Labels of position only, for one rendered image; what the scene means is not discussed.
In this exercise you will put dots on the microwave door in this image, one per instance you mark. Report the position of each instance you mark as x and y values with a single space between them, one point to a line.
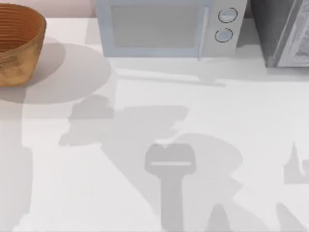
154 26

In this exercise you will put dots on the round microwave knob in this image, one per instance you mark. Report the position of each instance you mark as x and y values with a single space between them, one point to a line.
227 15
223 35

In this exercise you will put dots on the pale microwave oven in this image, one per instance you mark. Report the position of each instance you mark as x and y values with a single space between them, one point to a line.
237 29

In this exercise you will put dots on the brown woven basket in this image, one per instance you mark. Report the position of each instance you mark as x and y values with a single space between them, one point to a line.
19 55

